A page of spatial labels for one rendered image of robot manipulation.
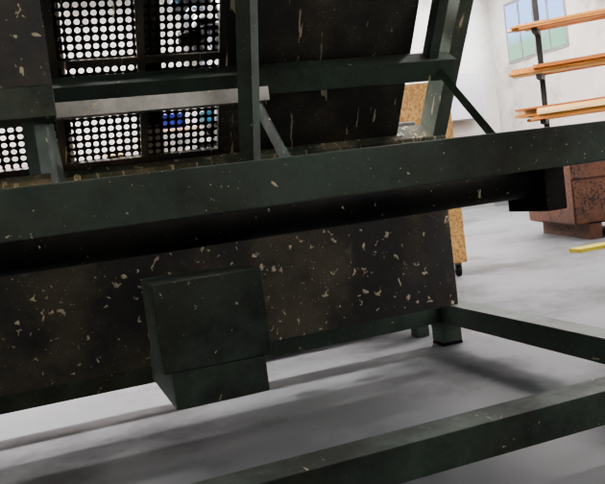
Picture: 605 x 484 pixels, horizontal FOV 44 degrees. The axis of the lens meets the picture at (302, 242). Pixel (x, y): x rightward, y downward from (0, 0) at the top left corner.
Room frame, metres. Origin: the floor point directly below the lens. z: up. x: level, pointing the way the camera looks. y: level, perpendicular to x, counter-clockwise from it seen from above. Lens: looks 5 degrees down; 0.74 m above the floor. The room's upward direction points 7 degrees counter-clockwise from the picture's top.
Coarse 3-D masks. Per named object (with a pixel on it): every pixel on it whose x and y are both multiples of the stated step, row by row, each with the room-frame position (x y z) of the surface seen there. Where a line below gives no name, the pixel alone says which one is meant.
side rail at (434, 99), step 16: (448, 0) 2.77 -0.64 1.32; (464, 0) 2.71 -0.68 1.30; (448, 16) 2.78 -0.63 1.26; (464, 16) 2.74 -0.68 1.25; (448, 32) 2.79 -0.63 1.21; (464, 32) 2.78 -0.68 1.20; (448, 48) 2.80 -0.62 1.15; (432, 96) 2.94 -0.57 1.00; (448, 96) 2.90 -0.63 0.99; (432, 112) 2.95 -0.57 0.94; (448, 112) 2.94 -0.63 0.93; (432, 128) 2.97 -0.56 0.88
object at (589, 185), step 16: (576, 176) 5.81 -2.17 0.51; (592, 176) 5.82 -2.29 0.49; (576, 192) 5.81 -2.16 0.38; (592, 192) 5.82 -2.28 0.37; (576, 208) 5.81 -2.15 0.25; (592, 208) 5.82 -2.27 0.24; (544, 224) 6.67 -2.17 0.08; (560, 224) 6.36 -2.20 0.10; (576, 224) 5.82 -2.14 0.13; (592, 224) 5.83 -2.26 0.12
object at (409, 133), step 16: (400, 128) 3.01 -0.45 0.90; (416, 128) 3.02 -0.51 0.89; (320, 144) 2.84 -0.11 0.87; (336, 144) 2.85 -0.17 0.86; (352, 144) 2.86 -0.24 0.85; (368, 144) 2.88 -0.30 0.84; (384, 144) 2.90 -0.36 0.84; (176, 160) 2.65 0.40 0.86; (192, 160) 2.66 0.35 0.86; (208, 160) 2.67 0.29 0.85; (224, 160) 2.68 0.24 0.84; (32, 176) 2.49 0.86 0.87; (48, 176) 2.50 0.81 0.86; (64, 176) 2.50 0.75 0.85; (80, 176) 2.51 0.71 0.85; (96, 176) 2.53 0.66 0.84; (112, 176) 2.56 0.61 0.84
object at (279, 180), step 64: (576, 128) 1.67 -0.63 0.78; (0, 192) 1.26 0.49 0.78; (64, 192) 1.30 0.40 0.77; (128, 192) 1.33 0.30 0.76; (192, 192) 1.37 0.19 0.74; (256, 192) 1.41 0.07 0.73; (320, 192) 1.46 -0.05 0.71; (384, 192) 2.18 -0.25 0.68; (448, 192) 2.25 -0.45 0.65; (512, 192) 2.34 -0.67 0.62; (0, 256) 1.82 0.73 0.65; (64, 256) 1.88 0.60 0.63; (128, 256) 1.96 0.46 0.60; (192, 256) 2.49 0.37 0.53; (256, 256) 2.57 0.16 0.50; (320, 256) 2.65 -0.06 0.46; (384, 256) 2.73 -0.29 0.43; (448, 256) 2.82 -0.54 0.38; (0, 320) 2.28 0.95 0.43; (64, 320) 2.35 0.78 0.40; (128, 320) 2.41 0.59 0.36; (192, 320) 1.96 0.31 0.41; (256, 320) 2.02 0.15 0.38; (320, 320) 2.64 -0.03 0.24; (384, 320) 2.91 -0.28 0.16; (448, 320) 2.94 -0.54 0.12; (512, 320) 2.54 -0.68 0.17; (0, 384) 2.27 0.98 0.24; (64, 384) 2.50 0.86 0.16; (128, 384) 2.57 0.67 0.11; (192, 384) 1.96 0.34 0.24; (256, 384) 2.02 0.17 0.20; (576, 384) 1.74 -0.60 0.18; (384, 448) 1.48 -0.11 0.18; (448, 448) 1.53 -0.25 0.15; (512, 448) 1.58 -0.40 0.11
